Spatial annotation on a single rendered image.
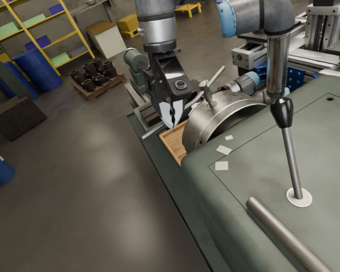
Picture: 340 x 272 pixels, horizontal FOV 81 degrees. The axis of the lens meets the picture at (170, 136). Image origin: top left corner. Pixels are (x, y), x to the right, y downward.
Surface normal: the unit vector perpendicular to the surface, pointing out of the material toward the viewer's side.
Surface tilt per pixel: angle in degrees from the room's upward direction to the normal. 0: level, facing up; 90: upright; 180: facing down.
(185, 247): 0
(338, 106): 0
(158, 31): 84
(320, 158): 0
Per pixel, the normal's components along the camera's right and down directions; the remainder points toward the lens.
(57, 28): 0.44, 0.50
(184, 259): -0.31, -0.70
